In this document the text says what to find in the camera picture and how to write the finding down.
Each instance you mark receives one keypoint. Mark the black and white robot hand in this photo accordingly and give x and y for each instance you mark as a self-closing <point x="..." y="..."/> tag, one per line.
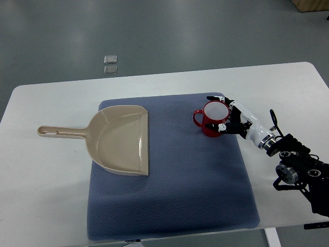
<point x="242" y="122"/>

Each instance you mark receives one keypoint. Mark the red plastic mug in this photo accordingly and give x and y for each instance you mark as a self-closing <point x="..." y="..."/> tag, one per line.
<point x="214" y="112"/>

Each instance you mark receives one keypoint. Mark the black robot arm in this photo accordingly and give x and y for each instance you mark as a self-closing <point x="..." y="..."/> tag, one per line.
<point x="298" y="169"/>

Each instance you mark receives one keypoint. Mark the beige plastic dustpan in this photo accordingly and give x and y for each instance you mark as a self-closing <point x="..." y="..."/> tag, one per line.
<point x="117" y="139"/>

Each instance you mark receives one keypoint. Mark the blue textured mat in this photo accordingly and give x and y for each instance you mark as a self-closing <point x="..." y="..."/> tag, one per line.
<point x="196" y="183"/>

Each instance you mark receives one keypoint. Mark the white table leg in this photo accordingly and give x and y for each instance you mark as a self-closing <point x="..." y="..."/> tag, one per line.
<point x="272" y="237"/>

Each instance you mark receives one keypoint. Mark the wooden box corner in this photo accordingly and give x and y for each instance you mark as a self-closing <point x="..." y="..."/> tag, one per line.
<point x="311" y="5"/>

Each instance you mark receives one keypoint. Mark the black table control panel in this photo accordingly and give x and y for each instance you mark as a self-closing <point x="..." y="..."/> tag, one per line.
<point x="313" y="226"/>

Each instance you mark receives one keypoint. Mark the lower metal floor plate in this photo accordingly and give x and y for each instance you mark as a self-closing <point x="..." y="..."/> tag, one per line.
<point x="110" y="70"/>

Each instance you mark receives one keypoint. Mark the metal floor plate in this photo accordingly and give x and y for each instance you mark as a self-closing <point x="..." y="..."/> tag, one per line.
<point x="110" y="59"/>
<point x="110" y="70"/>

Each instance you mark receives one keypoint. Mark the upper metal floor plate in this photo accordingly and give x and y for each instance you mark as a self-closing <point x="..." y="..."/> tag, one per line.
<point x="110" y="59"/>

